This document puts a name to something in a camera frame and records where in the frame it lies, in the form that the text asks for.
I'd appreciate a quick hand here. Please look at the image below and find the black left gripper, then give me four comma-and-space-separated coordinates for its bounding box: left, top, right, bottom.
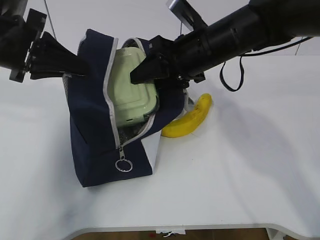
0, 8, 90, 83

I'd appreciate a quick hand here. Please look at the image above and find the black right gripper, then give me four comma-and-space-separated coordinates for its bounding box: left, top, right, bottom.
130, 35, 206, 90

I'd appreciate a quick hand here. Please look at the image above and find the green lidded glass container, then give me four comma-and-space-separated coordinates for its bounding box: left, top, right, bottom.
107, 47, 159, 128

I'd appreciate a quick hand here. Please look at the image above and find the yellow banana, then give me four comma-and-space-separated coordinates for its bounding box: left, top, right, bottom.
161, 93, 213, 138

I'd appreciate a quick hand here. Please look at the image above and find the metal zipper pull ring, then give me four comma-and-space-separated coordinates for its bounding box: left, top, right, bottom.
115, 146, 133, 173

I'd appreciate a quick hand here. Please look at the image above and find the navy blue lunch bag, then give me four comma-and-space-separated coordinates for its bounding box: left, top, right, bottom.
67, 29, 186, 188

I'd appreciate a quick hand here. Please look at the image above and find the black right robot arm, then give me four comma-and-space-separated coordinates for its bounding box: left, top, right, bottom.
130, 0, 320, 89

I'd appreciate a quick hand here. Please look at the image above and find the white tape on table edge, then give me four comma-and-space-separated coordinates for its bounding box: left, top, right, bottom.
155, 227, 186, 238

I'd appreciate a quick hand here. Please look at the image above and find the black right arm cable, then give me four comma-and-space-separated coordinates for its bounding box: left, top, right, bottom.
219, 36, 315, 92

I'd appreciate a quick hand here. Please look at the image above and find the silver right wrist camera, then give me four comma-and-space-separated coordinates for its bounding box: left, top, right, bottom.
166, 0, 208, 31

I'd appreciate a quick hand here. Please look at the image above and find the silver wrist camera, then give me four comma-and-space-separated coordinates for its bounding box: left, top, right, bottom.
166, 0, 208, 31
0, 0, 28, 23

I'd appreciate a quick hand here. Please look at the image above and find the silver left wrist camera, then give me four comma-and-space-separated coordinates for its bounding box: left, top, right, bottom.
0, 0, 28, 23

